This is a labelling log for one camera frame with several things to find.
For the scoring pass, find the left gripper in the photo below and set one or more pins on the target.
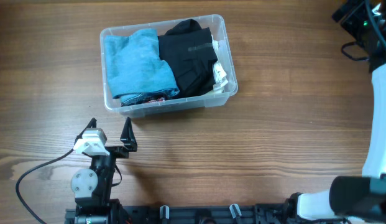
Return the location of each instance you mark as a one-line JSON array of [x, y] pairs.
[[127, 137]]

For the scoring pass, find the plaid shirt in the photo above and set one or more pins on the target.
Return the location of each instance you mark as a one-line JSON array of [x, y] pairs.
[[156, 100]]

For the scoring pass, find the blue jeans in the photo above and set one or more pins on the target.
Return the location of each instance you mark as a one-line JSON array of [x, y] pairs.
[[134, 69]]

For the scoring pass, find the clear plastic storage container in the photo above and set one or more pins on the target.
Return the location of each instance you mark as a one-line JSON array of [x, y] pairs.
[[217, 27]]

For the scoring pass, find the black garment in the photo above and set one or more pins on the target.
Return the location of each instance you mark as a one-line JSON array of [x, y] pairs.
[[188, 50]]

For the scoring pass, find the white printed t-shirt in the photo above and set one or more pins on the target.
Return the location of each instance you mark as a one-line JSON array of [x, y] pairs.
[[220, 75]]

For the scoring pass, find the cream cloth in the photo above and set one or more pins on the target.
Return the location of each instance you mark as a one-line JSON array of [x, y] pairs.
[[214, 92]]

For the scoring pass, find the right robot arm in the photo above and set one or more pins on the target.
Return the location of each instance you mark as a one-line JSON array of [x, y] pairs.
[[355, 198]]

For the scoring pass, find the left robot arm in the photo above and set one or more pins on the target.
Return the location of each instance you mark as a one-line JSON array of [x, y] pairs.
[[92, 186]]

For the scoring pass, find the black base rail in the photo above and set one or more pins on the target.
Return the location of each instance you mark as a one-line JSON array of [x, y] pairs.
[[257, 214]]

